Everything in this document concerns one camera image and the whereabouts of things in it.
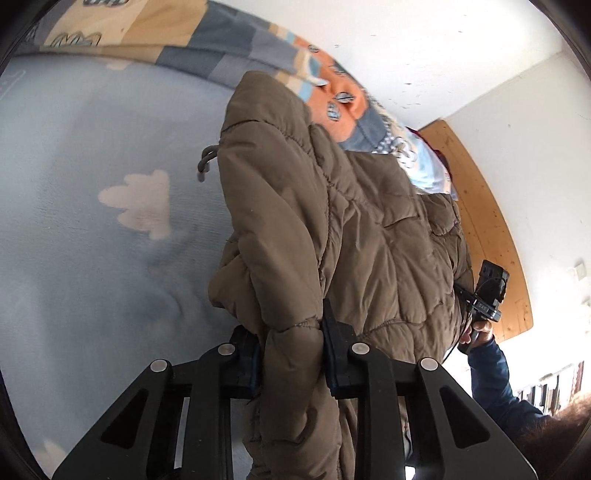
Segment blue sleeve right forearm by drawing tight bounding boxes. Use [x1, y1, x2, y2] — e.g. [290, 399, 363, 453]
[468, 338, 549, 440]

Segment wooden headboard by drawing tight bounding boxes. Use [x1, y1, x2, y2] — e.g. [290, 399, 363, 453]
[420, 120, 533, 342]

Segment brown puffer jacket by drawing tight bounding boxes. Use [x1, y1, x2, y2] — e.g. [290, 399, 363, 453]
[208, 71, 473, 479]

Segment light blue cloud blanket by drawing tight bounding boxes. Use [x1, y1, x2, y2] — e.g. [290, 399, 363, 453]
[1, 55, 235, 475]

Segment patchwork quilt roll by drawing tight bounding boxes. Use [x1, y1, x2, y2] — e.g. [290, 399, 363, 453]
[17, 0, 456, 195]

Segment person's right hand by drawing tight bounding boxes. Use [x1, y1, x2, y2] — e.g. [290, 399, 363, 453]
[458, 320, 494, 354]

